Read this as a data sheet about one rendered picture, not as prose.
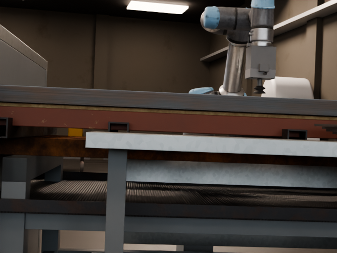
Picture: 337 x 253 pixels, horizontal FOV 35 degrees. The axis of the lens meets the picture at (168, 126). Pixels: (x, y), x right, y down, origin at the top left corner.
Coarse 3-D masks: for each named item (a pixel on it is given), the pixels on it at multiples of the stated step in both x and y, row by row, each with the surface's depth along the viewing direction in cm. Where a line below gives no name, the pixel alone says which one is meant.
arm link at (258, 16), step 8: (256, 0) 173; (264, 0) 172; (272, 0) 173; (256, 8) 172; (264, 8) 171; (272, 8) 172; (256, 16) 172; (264, 16) 171; (272, 16) 173; (256, 24) 172; (264, 24) 171; (272, 24) 173
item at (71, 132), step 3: (69, 129) 190; (72, 129) 190; (75, 129) 190; (78, 129) 190; (81, 129) 190; (69, 132) 190; (72, 132) 190; (75, 132) 190; (78, 132) 190; (81, 132) 190; (69, 135) 190; (72, 135) 190; (75, 135) 190; (78, 135) 190; (81, 135) 190
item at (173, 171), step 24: (144, 168) 214; (168, 168) 214; (192, 168) 215; (216, 168) 216; (240, 168) 216; (264, 168) 217; (288, 168) 218; (312, 168) 218; (336, 168) 219; (144, 240) 214; (168, 240) 214; (192, 240) 215; (216, 240) 216; (240, 240) 216; (264, 240) 217; (288, 240) 218; (312, 240) 218; (336, 240) 219
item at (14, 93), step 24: (0, 96) 133; (24, 96) 133; (48, 96) 134; (72, 96) 134; (96, 96) 135; (120, 96) 135; (144, 96) 135; (168, 96) 136; (192, 96) 136; (216, 96) 137; (240, 96) 137
